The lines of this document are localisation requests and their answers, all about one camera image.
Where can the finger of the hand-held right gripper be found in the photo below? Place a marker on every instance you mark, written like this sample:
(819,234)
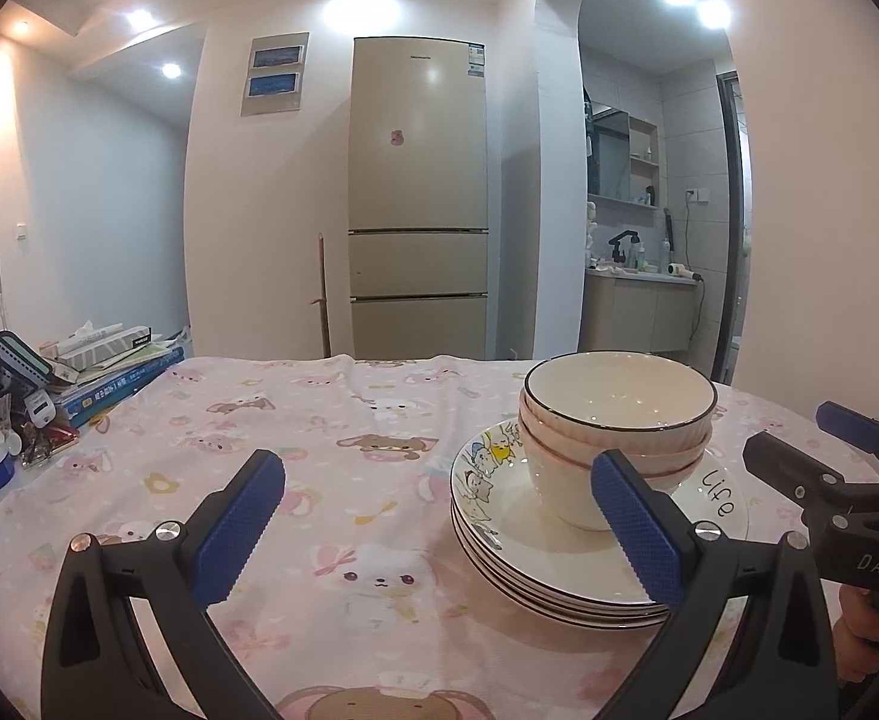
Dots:
(784,465)
(852,424)

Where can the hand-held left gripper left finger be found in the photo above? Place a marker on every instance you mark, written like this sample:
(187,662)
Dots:
(240,517)

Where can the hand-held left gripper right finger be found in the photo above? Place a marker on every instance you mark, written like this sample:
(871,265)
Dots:
(634,532)

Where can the pink strawberry bowl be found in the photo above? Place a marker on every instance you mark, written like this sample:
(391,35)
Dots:
(552,435)
(559,495)

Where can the white cartoon print plate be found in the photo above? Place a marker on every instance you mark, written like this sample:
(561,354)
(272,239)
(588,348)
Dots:
(514,517)

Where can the white plate black rim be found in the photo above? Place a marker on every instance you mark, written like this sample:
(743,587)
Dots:
(499,568)
(529,600)
(510,585)

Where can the white bowl black rim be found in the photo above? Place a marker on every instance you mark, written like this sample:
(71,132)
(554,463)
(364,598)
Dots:
(619,397)

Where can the person's right hand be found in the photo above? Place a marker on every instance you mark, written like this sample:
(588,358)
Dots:
(852,637)

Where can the pink animal print tablecloth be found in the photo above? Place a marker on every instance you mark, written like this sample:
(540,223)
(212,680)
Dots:
(334,480)

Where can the stack of books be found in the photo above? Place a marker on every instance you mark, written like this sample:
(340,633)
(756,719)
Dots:
(109,397)

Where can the beige bathroom vanity cabinet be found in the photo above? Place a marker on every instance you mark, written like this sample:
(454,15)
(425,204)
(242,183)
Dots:
(634,311)

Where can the white hair dryer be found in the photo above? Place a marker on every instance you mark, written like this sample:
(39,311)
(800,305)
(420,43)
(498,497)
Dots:
(679,268)

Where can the red broom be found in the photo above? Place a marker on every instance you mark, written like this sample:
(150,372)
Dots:
(324,300)

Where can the black faucet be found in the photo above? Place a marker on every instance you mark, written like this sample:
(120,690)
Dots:
(619,240)

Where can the beige refrigerator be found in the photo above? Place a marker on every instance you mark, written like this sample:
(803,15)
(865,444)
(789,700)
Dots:
(417,240)

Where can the bathroom mirror cabinet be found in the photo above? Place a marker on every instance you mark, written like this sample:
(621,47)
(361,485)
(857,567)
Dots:
(608,150)

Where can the pink fridge sticker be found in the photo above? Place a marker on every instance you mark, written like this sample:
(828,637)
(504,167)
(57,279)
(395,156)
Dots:
(396,137)

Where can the white wall outlet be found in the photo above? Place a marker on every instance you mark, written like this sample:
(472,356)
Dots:
(698,195)

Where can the wall electrical panel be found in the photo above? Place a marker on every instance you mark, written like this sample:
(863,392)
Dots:
(274,75)

